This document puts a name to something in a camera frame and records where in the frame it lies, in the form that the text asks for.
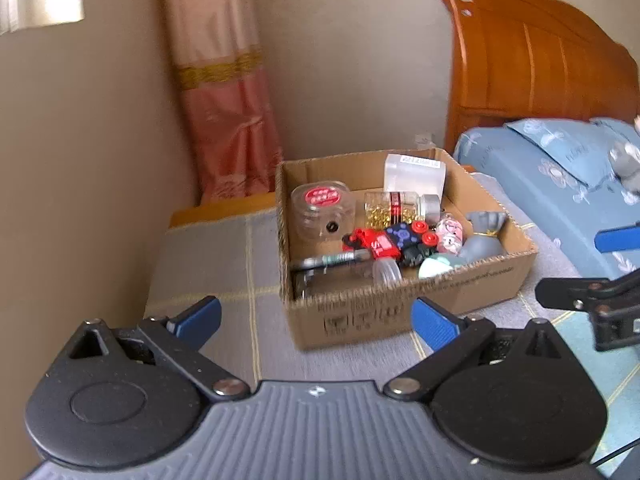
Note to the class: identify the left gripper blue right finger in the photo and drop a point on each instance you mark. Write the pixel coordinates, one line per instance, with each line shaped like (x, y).
(455, 343)

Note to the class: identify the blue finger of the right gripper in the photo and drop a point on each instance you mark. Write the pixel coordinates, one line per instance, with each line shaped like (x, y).
(618, 240)
(568, 294)

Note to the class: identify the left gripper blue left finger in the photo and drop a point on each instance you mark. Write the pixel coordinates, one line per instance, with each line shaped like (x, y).
(176, 344)

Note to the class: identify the black blue toy cube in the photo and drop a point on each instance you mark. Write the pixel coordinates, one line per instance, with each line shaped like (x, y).
(415, 240)

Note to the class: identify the pink panda keychain bottle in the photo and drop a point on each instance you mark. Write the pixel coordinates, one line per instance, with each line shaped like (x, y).
(449, 232)

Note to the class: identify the red toy train block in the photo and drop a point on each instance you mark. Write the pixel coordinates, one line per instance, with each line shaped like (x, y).
(377, 242)

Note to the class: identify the clear jar silver lid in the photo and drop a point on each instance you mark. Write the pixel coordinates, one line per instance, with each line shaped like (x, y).
(383, 209)

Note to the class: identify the clear box red label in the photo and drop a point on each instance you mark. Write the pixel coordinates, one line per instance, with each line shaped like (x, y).
(323, 210)

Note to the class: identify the blue floral bed sheet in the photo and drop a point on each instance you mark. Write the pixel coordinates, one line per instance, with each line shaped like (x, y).
(568, 212)

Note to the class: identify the mint green oval case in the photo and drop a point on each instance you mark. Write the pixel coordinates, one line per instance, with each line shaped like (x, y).
(439, 263)

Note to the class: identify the small clear ribbed cap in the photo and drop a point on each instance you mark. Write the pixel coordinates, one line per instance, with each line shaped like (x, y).
(385, 271)

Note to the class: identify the grey plush toy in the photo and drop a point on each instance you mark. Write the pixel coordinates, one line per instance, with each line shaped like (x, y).
(625, 161)

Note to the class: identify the checked blanket table cover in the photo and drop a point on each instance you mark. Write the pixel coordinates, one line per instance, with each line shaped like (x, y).
(237, 261)

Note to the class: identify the blue floral pillow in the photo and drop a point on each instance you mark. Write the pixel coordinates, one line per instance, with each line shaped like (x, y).
(580, 148)

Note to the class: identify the open cardboard box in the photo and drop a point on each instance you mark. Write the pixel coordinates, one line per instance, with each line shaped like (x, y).
(341, 305)

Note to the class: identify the black silver pen tool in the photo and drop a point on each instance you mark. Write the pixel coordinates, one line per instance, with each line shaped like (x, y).
(329, 261)

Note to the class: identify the pink patterned curtain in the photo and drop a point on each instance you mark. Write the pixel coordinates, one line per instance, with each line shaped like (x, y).
(220, 71)

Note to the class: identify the wooden bed headboard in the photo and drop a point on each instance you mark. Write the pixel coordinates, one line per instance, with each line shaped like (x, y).
(514, 59)

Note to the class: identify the white wall charger plug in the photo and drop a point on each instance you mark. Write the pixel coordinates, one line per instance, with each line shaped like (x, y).
(423, 141)

